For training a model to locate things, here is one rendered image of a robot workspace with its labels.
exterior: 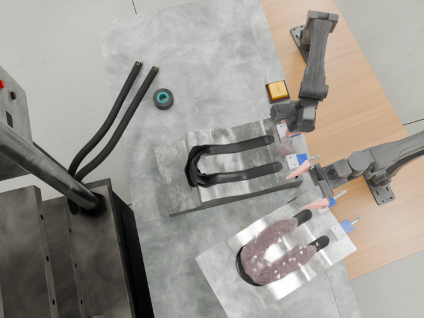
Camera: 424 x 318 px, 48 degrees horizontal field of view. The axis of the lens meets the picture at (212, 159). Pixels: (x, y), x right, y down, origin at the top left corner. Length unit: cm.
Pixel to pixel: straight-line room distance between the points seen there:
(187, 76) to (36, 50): 141
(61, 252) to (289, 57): 115
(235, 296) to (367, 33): 196
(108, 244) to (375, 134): 109
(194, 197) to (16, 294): 70
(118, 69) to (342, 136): 93
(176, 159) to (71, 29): 159
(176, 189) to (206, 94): 42
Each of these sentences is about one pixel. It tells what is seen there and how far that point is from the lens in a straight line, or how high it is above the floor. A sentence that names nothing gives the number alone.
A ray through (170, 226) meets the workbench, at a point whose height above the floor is 80.
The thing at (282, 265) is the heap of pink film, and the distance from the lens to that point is 166.
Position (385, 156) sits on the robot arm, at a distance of 145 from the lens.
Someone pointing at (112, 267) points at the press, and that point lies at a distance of 182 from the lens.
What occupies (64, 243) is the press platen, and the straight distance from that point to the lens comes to 161.
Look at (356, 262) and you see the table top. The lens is 182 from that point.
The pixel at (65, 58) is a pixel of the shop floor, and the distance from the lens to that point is 307.
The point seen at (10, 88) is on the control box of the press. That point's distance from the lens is 163.
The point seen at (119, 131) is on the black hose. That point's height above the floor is 91.
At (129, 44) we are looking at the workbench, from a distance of 207.
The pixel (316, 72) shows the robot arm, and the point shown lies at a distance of 153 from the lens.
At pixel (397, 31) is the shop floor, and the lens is 317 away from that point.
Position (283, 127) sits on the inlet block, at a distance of 172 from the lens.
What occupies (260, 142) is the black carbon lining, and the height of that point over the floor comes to 88.
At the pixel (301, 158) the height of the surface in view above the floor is 90.
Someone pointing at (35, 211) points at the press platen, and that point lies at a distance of 138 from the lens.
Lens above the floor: 255
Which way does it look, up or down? 73 degrees down
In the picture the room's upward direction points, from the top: 6 degrees counter-clockwise
